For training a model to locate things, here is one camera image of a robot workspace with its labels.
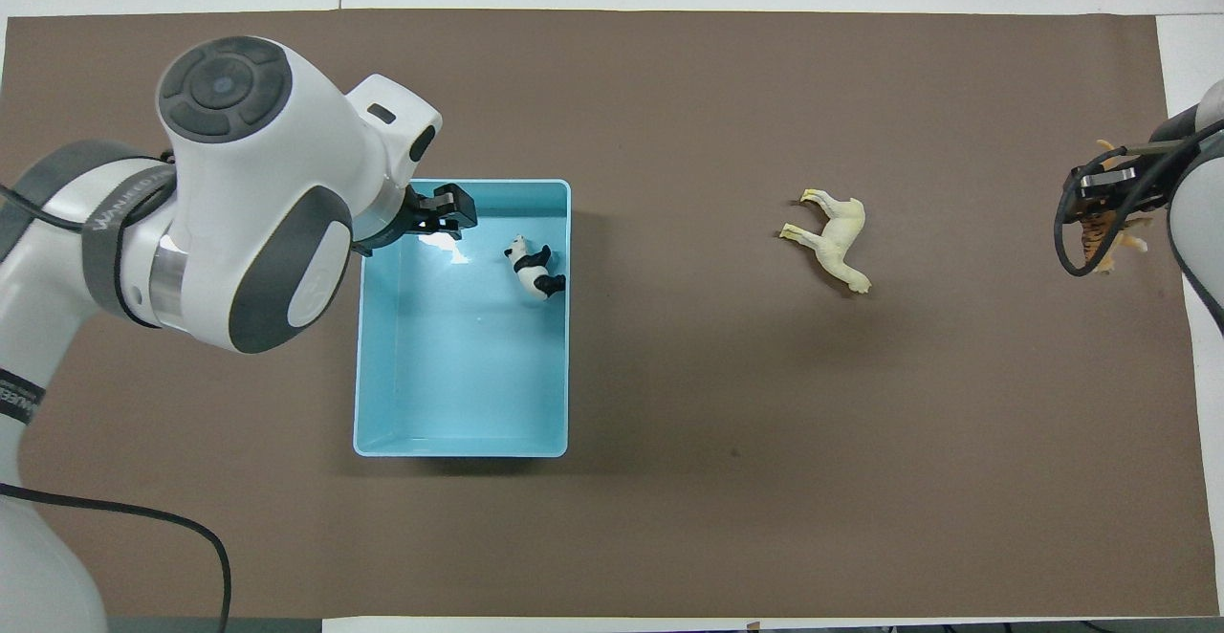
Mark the brown table mat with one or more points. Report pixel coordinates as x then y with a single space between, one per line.
717 423

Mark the orange tiger toy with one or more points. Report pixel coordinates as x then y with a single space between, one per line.
1100 241

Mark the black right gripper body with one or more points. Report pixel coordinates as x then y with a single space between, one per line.
1143 179

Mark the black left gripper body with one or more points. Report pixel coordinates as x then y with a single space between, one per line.
406 222

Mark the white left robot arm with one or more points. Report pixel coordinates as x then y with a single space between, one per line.
258 184

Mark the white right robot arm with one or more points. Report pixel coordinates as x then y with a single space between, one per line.
1200 203

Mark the light blue storage box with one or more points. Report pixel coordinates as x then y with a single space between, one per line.
459 365

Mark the cream white horse toy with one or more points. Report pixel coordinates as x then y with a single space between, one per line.
841 236

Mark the black and white panda toy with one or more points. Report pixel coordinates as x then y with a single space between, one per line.
531 270

